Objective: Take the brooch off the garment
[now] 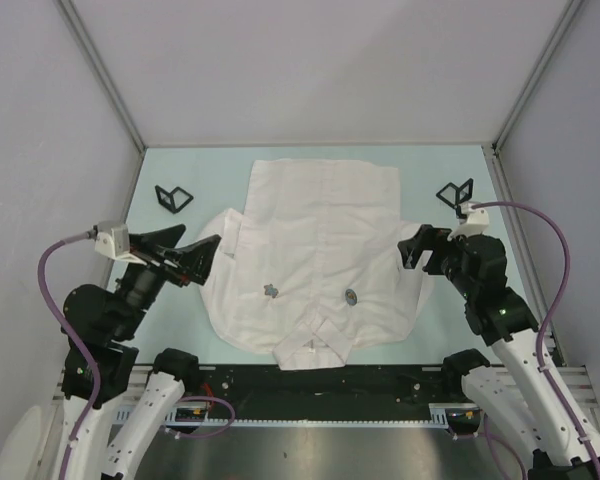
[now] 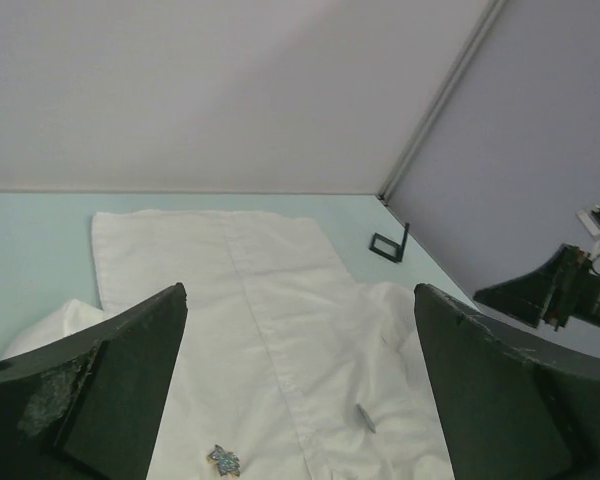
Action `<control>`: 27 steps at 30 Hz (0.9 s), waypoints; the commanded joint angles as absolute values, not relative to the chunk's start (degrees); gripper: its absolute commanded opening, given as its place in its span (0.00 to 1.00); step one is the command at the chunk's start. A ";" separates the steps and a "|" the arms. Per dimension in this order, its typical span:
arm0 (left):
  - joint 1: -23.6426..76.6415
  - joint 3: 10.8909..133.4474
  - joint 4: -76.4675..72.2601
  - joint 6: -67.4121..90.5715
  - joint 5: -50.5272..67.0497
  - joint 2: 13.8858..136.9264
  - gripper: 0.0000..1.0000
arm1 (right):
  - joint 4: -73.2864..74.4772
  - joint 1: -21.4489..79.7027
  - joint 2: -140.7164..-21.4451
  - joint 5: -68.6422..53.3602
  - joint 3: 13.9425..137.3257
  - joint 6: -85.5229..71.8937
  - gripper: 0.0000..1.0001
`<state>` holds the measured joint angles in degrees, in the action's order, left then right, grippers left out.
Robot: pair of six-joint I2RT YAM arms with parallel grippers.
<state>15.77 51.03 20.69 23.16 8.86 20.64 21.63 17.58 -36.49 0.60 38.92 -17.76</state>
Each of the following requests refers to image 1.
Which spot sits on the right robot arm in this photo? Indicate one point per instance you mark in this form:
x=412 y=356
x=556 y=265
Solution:
x=539 y=416

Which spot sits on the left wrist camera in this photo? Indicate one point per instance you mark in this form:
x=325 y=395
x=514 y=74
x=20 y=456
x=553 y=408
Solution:
x=112 y=240

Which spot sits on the white button-up shirt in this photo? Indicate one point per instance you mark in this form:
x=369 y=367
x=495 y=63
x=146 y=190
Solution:
x=314 y=228

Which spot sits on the aluminium frame post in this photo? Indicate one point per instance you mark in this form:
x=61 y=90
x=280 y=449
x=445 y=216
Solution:
x=84 y=41
x=559 y=32

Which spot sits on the left black display case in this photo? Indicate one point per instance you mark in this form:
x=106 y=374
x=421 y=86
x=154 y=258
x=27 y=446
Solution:
x=173 y=201

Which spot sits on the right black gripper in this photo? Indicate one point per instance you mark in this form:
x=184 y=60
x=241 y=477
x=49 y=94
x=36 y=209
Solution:
x=430 y=239

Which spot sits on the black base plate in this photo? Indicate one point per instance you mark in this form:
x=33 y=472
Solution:
x=354 y=392

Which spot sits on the slotted cable duct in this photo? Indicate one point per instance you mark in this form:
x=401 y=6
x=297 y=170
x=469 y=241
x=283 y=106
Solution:
x=438 y=417

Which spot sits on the black display case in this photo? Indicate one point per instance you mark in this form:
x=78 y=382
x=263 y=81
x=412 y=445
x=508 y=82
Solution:
x=453 y=195
x=173 y=201

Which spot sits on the blue gold flower brooch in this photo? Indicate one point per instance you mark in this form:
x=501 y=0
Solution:
x=271 y=291

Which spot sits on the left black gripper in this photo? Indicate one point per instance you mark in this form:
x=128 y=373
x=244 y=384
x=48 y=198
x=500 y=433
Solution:
x=194 y=260

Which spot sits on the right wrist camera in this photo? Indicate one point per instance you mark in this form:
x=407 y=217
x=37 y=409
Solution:
x=473 y=220

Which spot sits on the left aluminium frame post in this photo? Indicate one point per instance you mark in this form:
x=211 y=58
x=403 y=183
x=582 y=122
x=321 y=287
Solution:
x=84 y=41

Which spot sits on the round blue picture brooch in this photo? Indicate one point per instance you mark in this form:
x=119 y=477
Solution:
x=351 y=297

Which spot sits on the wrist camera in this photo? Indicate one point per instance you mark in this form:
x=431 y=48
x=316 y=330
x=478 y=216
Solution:
x=112 y=240
x=473 y=220

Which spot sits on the right black display case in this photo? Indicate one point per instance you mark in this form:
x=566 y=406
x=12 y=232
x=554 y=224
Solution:
x=453 y=195

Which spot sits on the right aluminium frame post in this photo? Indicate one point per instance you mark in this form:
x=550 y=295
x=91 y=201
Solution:
x=559 y=32

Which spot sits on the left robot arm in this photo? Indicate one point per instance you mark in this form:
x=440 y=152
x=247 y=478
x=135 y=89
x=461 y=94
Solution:
x=98 y=325

